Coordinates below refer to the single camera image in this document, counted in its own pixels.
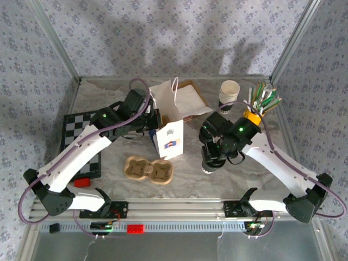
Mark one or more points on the white wrapped straw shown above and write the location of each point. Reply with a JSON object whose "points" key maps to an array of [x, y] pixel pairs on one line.
{"points": [[247, 104], [250, 95], [268, 88]]}

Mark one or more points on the red plastic block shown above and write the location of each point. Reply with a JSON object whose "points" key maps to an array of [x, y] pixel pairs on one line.
{"points": [[135, 229], [82, 183]]}

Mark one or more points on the black and grey chessboard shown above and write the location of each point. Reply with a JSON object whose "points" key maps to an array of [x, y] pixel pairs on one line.
{"points": [[73, 127]]}

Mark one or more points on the white paper takeout bag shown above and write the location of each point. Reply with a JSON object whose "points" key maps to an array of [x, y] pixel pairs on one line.
{"points": [[171, 138]]}

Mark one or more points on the brown paper wrapped straw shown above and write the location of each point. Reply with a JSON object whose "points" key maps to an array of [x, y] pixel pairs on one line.
{"points": [[276, 102]]}

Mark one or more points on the green printed wrapped straw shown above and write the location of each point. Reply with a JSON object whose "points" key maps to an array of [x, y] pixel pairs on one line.
{"points": [[258, 92]]}

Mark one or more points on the aluminium corner post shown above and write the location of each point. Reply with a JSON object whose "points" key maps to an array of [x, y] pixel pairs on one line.
{"points": [[296, 38], [55, 38]]}

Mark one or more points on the small black block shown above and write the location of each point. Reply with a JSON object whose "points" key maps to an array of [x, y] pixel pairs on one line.
{"points": [[55, 228]]}

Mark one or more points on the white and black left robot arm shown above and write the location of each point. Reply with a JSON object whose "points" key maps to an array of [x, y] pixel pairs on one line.
{"points": [[79, 155]]}

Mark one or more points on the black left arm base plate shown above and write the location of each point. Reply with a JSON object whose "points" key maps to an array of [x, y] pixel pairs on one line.
{"points": [[122, 209]]}

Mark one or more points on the aluminium side rail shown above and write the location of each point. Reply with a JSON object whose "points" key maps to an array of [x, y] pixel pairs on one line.
{"points": [[288, 136]]}

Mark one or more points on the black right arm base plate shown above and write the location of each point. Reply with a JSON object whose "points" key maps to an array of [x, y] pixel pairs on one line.
{"points": [[231, 210]]}

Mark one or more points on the small circuit board with LED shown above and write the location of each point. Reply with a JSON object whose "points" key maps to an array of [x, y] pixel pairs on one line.
{"points": [[104, 226], [254, 226]]}

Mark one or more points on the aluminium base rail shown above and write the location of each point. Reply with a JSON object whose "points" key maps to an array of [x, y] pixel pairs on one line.
{"points": [[174, 208]]}

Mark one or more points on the stack of white paper cups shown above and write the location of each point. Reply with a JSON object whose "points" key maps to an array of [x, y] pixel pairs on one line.
{"points": [[229, 89]]}

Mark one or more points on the brown pulp cup carrier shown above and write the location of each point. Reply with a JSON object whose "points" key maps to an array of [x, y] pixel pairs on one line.
{"points": [[148, 169]]}

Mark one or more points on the brown cardboard napkin box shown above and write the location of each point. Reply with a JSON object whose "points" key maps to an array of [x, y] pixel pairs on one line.
{"points": [[189, 82]]}

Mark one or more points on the white napkin pile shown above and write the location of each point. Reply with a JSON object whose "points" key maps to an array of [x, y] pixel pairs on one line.
{"points": [[193, 100]]}

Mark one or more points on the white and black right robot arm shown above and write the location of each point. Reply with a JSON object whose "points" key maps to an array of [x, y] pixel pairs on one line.
{"points": [[277, 166]]}

